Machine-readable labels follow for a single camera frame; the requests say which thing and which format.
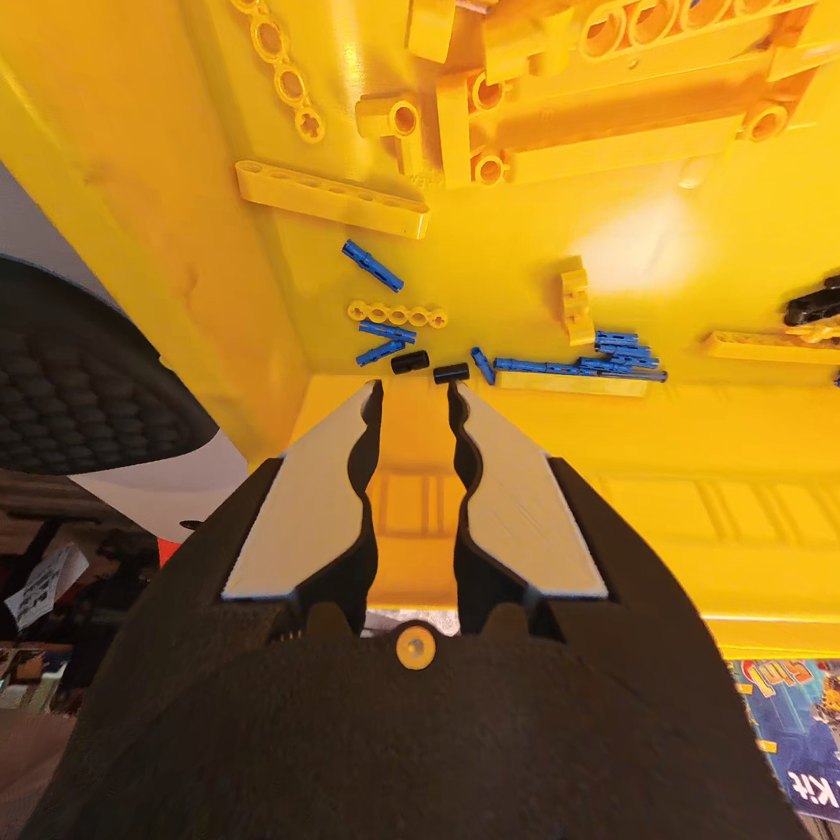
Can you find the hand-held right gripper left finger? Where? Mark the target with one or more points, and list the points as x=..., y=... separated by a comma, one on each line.
x=302, y=525

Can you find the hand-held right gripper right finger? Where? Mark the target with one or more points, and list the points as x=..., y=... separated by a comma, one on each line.
x=532, y=525

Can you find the black connector peg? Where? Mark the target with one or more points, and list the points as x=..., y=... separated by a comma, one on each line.
x=450, y=373

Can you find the yellow bin with bricks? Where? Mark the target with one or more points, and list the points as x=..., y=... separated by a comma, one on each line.
x=158, y=197

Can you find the pile of toy bricks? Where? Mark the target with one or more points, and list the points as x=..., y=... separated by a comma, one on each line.
x=591, y=118

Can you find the orange traffic cone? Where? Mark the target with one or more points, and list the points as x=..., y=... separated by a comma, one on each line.
x=171, y=547

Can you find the black wrist rest pad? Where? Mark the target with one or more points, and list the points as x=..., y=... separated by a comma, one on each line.
x=92, y=381

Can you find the printed toy box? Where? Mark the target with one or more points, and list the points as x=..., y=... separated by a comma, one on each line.
x=794, y=742

